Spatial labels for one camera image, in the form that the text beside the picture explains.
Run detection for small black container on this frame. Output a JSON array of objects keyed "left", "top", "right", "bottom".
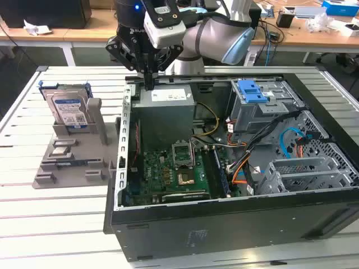
[{"left": 276, "top": 11, "right": 295, "bottom": 28}]

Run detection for clear plastic bag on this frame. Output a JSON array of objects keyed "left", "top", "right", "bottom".
[{"left": 305, "top": 12, "right": 337, "bottom": 33}]

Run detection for black cable bundle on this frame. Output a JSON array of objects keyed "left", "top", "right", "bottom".
[{"left": 228, "top": 110, "right": 309, "bottom": 180}]

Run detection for dark blue RAM stick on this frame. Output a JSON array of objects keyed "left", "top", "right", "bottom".
[
  {"left": 211, "top": 147, "right": 232, "bottom": 198},
  {"left": 55, "top": 159, "right": 91, "bottom": 166}
]

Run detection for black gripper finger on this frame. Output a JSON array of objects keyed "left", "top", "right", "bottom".
[
  {"left": 149, "top": 44, "right": 185, "bottom": 91},
  {"left": 105, "top": 35, "right": 151, "bottom": 91}
]

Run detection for black graphics card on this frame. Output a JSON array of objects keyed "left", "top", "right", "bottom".
[{"left": 161, "top": 189, "right": 211, "bottom": 204}]

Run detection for black hanging cables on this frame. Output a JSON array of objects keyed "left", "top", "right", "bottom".
[{"left": 259, "top": 16, "right": 283, "bottom": 67}]

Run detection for silver CPU chip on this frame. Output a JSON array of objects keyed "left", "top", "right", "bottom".
[{"left": 49, "top": 146, "right": 71, "bottom": 157}]

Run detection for grey parts rack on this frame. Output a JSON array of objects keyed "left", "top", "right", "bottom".
[{"left": 31, "top": 98, "right": 122, "bottom": 190}]

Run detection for blue data wire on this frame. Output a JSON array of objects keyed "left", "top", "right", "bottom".
[{"left": 279, "top": 126, "right": 305, "bottom": 158}]

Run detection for large black box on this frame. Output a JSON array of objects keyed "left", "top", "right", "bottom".
[{"left": 0, "top": 0, "right": 92, "bottom": 30}]

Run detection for hard disk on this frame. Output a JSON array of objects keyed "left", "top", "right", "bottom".
[{"left": 38, "top": 80, "right": 94, "bottom": 130}]

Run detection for coloured disk power wire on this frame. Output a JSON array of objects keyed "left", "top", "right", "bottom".
[{"left": 294, "top": 133, "right": 314, "bottom": 159}]

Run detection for black camera bracket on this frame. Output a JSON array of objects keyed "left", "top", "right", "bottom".
[{"left": 141, "top": 0, "right": 181, "bottom": 29}]

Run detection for grey metal drive cage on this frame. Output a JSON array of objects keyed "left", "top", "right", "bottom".
[{"left": 228, "top": 80, "right": 305, "bottom": 134}]

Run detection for crumpled white paper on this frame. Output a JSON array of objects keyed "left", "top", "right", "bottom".
[{"left": 24, "top": 18, "right": 53, "bottom": 36}]

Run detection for blue plastic drive latch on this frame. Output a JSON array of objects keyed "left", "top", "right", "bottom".
[{"left": 237, "top": 79, "right": 269, "bottom": 104}]

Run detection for wooden desk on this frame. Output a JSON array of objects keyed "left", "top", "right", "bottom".
[
  {"left": 251, "top": 1, "right": 359, "bottom": 65},
  {"left": 0, "top": 7, "right": 158, "bottom": 67}
]

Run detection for blue cardboard box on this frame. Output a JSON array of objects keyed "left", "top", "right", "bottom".
[{"left": 321, "top": 0, "right": 359, "bottom": 16}]

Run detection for CPU socket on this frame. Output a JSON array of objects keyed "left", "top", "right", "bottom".
[{"left": 171, "top": 138, "right": 196, "bottom": 168}]

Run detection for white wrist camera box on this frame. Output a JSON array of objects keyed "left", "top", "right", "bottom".
[{"left": 143, "top": 10, "right": 187, "bottom": 49}]

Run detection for white power adapter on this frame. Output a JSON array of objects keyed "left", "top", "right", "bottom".
[{"left": 243, "top": 52, "right": 259, "bottom": 67}]

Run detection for metal disk bay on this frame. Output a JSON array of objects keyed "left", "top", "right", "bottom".
[{"left": 259, "top": 156, "right": 354, "bottom": 194}]

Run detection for gold chipset chip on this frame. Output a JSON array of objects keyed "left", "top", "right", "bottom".
[{"left": 177, "top": 171, "right": 196, "bottom": 186}]

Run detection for grey flat box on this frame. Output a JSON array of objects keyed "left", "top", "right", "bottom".
[{"left": 294, "top": 6, "right": 328, "bottom": 19}]

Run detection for yellow and black cable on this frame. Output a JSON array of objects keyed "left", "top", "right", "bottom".
[{"left": 192, "top": 101, "right": 220, "bottom": 138}]

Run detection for thin red wire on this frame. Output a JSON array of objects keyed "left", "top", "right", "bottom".
[{"left": 134, "top": 120, "right": 140, "bottom": 169}]

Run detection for green motherboard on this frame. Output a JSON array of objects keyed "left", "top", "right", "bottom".
[{"left": 125, "top": 134, "right": 245, "bottom": 207}]

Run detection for grey power supply unit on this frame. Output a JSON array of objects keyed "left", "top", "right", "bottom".
[{"left": 131, "top": 85, "right": 197, "bottom": 146}]

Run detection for orange wire bundle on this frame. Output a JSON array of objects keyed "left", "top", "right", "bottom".
[{"left": 224, "top": 131, "right": 253, "bottom": 185}]

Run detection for black PC case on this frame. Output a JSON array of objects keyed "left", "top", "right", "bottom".
[{"left": 103, "top": 72, "right": 359, "bottom": 263}]

